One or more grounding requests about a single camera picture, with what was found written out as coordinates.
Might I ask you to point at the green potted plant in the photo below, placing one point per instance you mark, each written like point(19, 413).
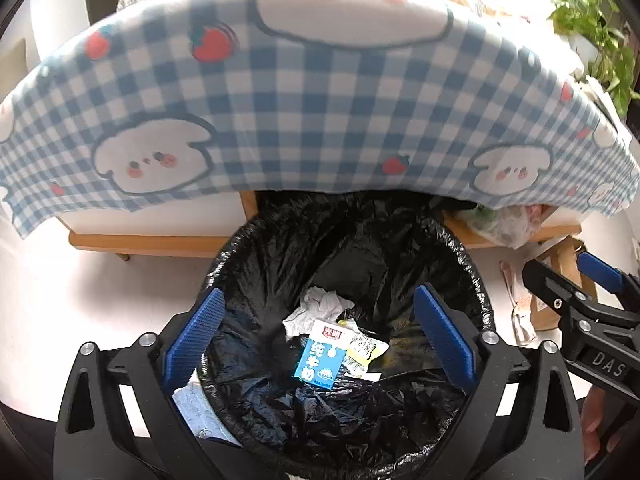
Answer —
point(615, 63)

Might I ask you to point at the black bag-lined trash bin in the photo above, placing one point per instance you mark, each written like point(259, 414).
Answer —
point(374, 249)

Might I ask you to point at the person's right hand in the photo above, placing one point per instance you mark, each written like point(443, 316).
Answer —
point(592, 418)

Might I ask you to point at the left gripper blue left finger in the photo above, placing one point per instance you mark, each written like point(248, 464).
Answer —
point(118, 419)

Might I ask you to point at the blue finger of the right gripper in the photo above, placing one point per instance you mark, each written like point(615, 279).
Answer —
point(558, 293)
point(601, 273)

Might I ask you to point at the clear plastic bag under table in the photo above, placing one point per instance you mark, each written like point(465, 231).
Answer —
point(511, 226)

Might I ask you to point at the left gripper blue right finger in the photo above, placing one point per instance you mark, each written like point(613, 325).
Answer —
point(519, 419)

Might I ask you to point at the yellow white snack wrapper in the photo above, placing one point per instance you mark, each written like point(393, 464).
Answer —
point(361, 352)

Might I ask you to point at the blue checkered cartoon tablecloth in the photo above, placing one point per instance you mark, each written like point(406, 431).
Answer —
point(177, 99)

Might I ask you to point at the blue milk carton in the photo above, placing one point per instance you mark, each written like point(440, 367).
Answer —
point(323, 354)

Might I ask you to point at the wooden coffee table frame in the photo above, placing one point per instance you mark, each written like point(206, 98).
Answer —
point(124, 246)

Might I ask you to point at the crumpled white tissue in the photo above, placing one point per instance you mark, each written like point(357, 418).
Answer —
point(316, 304)

